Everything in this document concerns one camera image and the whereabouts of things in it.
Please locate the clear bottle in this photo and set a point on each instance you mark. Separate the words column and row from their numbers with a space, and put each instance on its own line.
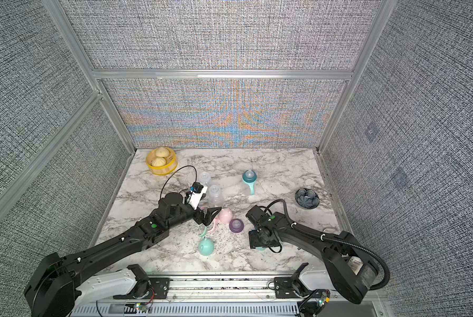
column 215, row 196
column 251, row 187
column 205, row 179

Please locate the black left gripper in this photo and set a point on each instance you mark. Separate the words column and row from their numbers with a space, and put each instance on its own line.
column 208, row 218

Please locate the pink bottle cap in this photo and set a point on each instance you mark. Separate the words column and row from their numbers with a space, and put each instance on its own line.
column 225, row 216

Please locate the upper steamed bun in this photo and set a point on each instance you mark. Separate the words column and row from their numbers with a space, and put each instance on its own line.
column 162, row 152

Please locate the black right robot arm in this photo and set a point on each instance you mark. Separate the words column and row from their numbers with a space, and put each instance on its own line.
column 352, row 269

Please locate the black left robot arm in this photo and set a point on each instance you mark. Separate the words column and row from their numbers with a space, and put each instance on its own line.
column 53, row 288

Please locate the purple nipple collar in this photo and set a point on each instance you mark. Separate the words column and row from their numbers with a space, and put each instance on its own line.
column 236, row 225

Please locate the lower steamed bun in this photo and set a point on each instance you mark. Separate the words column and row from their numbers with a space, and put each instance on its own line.
column 158, row 162

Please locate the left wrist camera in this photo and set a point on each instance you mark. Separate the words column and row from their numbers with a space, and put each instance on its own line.
column 195, row 194

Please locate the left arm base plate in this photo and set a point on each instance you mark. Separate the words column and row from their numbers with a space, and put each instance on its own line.
column 157, row 287

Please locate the steamed bun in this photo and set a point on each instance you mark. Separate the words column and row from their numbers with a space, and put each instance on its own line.
column 158, row 162
column 162, row 152

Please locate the aluminium front rail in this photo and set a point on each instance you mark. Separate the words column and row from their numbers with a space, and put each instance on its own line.
column 230, row 294

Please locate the teal nipple collar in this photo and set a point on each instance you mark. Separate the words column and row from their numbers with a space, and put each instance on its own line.
column 249, row 176

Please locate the yellow bamboo steamer basket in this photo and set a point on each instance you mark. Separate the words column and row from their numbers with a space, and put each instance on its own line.
column 171, row 165

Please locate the patterned small bowl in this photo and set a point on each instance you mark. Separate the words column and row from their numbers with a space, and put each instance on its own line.
column 307, row 198

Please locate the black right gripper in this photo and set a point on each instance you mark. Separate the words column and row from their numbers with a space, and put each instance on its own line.
column 253, row 241

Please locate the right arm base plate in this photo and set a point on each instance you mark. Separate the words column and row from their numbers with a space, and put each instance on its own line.
column 289, row 288

